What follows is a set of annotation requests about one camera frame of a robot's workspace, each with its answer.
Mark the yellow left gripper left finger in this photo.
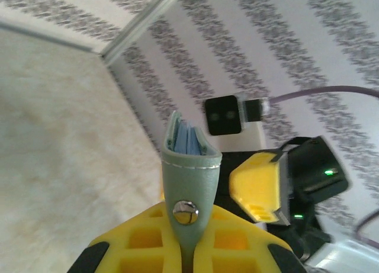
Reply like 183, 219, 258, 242
69, 201, 183, 273

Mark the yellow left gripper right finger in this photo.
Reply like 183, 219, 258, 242
194, 204, 306, 273

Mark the mint green card holder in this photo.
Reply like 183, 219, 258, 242
162, 110, 223, 273

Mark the aluminium frame rail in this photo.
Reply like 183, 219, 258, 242
0, 18, 104, 59

